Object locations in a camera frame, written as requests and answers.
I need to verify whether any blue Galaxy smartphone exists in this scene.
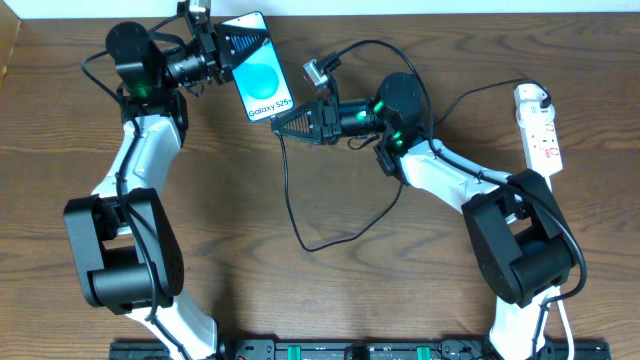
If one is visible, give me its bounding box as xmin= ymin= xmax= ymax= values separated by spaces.
xmin=216 ymin=11 xmax=294 ymax=122

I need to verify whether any black charging cable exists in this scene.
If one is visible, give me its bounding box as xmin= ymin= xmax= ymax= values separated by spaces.
xmin=272 ymin=78 xmax=553 ymax=253

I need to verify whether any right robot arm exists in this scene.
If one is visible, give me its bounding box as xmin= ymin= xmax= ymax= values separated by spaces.
xmin=272 ymin=72 xmax=584 ymax=359

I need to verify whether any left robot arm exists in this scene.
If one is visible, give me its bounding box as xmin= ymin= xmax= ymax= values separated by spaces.
xmin=63 ymin=10 xmax=271 ymax=359

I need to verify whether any white charger adapter plug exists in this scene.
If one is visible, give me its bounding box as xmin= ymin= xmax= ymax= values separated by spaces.
xmin=514 ymin=82 xmax=552 ymax=109

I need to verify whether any white power strip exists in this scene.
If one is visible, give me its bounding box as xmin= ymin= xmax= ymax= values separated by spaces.
xmin=516 ymin=101 xmax=563 ymax=178

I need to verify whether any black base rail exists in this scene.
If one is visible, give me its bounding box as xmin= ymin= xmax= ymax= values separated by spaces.
xmin=107 ymin=339 xmax=613 ymax=360

